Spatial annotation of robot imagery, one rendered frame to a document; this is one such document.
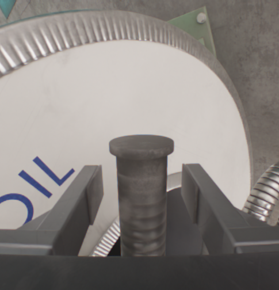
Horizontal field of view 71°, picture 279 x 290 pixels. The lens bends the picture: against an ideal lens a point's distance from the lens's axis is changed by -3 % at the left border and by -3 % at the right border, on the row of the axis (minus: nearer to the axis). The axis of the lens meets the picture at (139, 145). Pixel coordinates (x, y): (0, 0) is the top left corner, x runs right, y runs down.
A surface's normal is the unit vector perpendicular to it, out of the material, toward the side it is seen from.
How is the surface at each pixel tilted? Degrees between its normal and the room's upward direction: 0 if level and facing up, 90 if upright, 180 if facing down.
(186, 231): 33
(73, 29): 90
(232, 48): 0
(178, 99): 90
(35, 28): 90
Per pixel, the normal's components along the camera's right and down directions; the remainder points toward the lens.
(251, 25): -0.63, 0.59
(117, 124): 0.69, 0.11
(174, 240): -0.70, -0.17
